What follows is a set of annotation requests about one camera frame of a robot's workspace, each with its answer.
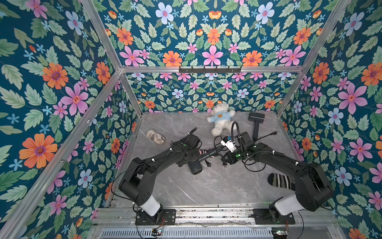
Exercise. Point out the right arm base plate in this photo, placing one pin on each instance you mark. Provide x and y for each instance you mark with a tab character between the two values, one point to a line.
265	216

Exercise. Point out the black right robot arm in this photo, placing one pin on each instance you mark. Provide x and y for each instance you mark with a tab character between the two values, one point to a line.
311	186

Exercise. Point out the aluminium front rail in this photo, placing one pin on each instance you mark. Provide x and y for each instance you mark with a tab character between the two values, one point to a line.
219	215

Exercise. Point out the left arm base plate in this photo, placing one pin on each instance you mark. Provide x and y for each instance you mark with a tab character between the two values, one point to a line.
163	217

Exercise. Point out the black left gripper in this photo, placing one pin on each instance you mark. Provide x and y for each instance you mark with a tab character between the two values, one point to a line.
195	154

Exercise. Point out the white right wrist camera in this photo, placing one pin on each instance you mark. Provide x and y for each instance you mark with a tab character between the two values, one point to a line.
229	144

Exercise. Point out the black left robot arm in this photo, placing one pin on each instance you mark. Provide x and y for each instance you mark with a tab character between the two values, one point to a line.
139	179

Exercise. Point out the white teddy bear blue shirt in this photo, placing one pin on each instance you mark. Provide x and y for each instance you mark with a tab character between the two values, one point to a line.
221	118

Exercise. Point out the black boxy hair dryer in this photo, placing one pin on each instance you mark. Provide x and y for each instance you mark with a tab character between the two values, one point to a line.
257	119

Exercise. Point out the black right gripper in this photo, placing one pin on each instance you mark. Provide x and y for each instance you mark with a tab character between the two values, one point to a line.
225	153

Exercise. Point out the dark grey round hair dryer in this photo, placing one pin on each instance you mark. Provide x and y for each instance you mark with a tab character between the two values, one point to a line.
203	161

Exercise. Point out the striped black white sock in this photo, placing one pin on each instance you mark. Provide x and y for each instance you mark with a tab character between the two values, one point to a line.
281	181

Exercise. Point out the black hook rail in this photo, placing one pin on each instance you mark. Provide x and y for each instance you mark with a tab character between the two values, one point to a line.
213	69

